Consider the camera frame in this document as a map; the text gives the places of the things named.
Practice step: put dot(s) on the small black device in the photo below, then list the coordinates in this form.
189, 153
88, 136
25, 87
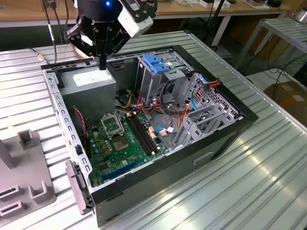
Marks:
274, 3

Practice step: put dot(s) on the black RAM slot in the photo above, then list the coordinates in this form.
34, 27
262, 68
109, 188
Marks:
146, 133
139, 135

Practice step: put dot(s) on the grey parts rack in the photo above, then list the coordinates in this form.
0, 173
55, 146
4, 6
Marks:
24, 172

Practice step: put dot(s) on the small white box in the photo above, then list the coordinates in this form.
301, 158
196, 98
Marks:
206, 3

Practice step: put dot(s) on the blue expansion slot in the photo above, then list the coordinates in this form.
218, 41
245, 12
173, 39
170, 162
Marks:
120, 170

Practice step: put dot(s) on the grey optical drive cage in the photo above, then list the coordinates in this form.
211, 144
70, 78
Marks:
148, 83

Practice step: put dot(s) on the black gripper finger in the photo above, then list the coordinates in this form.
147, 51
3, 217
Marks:
118, 40
75, 39

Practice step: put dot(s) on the black PC case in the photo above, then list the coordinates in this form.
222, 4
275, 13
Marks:
168, 172

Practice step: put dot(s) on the CPU socket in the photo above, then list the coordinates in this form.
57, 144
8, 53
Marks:
120, 144

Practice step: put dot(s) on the grey power supply unit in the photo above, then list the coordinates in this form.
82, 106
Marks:
88, 100

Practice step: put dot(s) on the green motherboard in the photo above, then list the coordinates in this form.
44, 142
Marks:
115, 158

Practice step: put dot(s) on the blue plastic drive latch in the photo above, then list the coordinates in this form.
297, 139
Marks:
153, 63

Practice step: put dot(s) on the grey metal disk bay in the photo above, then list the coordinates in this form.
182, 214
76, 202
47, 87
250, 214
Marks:
216, 112

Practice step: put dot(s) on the black tripod pole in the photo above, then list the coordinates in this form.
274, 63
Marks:
219, 9

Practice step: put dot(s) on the metal slat side table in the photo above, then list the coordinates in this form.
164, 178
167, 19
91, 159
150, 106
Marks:
287, 28

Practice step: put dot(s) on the wooden desk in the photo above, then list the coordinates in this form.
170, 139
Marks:
182, 9

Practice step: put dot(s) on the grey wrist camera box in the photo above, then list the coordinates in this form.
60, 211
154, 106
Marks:
134, 24

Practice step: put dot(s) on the brown cardboard box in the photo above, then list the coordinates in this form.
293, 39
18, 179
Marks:
287, 100

